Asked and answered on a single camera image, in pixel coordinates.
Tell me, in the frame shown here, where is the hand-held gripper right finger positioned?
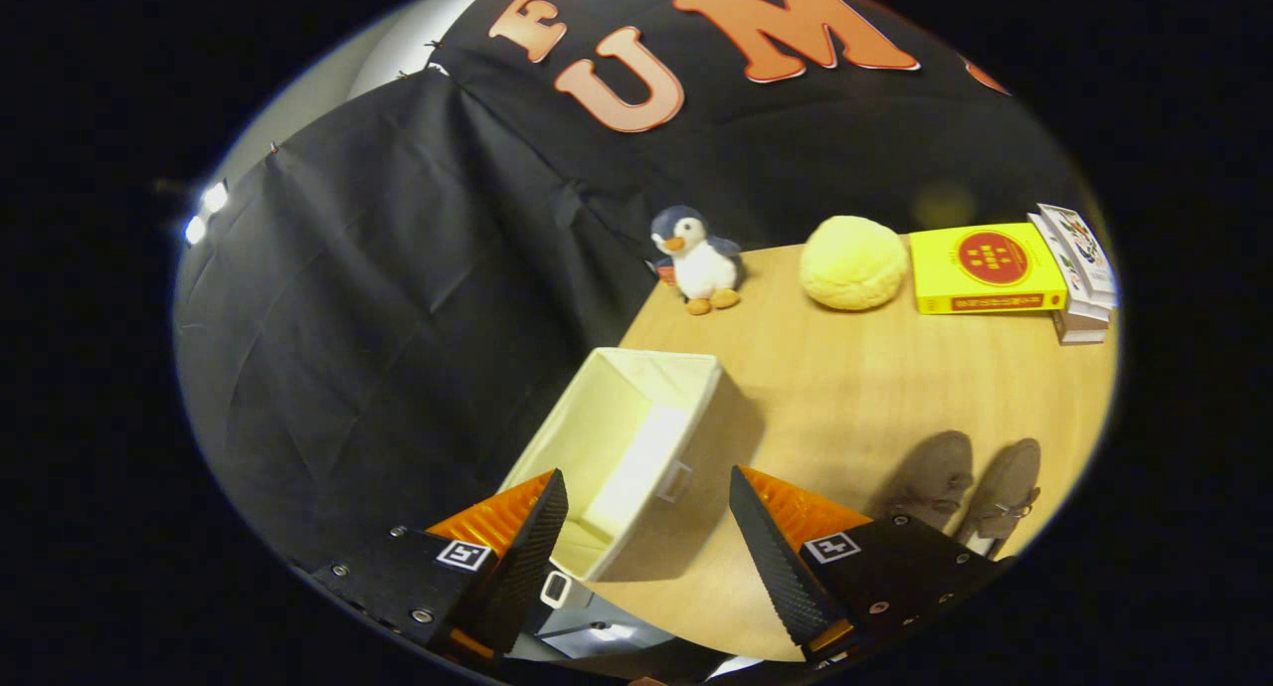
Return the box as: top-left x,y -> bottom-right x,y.
728,464 -> 1015,665

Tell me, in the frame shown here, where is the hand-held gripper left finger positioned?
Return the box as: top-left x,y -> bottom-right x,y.
313,468 -> 570,667

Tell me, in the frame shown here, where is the brown fabric storage box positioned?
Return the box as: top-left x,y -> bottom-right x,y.
497,346 -> 724,609

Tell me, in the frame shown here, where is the brown fuzzy shoe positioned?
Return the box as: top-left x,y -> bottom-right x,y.
958,437 -> 1042,560
880,429 -> 976,533

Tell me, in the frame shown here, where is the yellow round plush cushion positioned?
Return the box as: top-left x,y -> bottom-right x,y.
800,215 -> 909,312

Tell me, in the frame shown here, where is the penguin plush toy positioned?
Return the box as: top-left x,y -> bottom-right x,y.
649,205 -> 744,316

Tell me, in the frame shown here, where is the yellow book with red circle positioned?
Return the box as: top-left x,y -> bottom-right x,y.
909,223 -> 1068,316

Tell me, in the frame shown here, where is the ceiling light panel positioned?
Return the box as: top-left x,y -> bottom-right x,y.
182,179 -> 231,248

